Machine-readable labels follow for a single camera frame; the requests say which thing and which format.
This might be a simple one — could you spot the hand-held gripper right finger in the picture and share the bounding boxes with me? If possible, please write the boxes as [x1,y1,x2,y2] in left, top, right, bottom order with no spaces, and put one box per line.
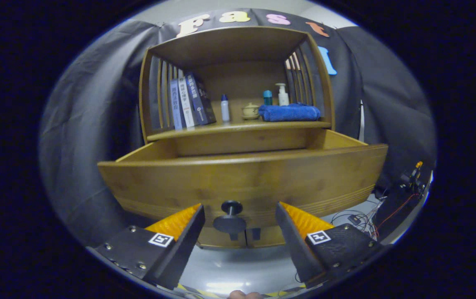
[274,201,386,289]

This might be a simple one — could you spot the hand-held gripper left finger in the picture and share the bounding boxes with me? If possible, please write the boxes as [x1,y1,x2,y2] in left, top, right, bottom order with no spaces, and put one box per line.
[86,203,206,290]

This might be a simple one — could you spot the wooden drawer with black knob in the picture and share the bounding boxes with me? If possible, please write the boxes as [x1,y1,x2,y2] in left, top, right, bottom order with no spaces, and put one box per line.
[98,129,388,236]

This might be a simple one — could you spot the wooden cabinet door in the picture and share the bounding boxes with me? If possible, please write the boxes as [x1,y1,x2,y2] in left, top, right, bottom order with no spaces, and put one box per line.
[196,226,247,249]
[245,226,286,248]

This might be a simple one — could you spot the wooden countertop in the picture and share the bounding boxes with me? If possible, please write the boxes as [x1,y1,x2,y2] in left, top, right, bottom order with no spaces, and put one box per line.
[146,109,332,142]

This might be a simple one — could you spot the wooden bamboo cabinet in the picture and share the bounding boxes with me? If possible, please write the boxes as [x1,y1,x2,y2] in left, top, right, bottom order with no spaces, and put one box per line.
[98,26,388,250]

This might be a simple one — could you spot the black electronics box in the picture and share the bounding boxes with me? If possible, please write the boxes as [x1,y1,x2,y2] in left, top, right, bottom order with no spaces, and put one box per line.
[373,161,429,233]

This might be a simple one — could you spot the folded blue towel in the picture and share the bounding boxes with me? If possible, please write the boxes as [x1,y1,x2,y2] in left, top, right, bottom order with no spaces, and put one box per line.
[258,103,321,122]

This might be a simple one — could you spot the beige lidded teacup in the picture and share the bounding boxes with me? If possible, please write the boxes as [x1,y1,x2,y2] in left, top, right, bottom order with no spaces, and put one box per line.
[242,103,260,119]

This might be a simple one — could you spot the light blue book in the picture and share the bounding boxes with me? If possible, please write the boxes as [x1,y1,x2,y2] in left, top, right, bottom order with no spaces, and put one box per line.
[169,79,185,130]

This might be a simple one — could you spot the white bottle with blue cap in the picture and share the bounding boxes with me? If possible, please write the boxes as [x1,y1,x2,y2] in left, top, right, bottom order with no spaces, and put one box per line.
[220,94,230,123]

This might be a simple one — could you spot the white book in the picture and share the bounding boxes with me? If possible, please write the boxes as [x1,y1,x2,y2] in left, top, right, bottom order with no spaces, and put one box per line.
[178,76,195,128]

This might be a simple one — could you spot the dark blue book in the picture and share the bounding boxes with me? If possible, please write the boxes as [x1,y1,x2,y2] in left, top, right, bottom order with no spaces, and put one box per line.
[185,73,217,126]

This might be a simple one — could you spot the white pump bottle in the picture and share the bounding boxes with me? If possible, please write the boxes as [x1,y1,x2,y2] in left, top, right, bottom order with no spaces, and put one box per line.
[275,83,290,106]

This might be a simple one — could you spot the loose thin cables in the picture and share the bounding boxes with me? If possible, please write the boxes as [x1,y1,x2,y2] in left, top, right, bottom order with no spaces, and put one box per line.
[331,197,388,240]

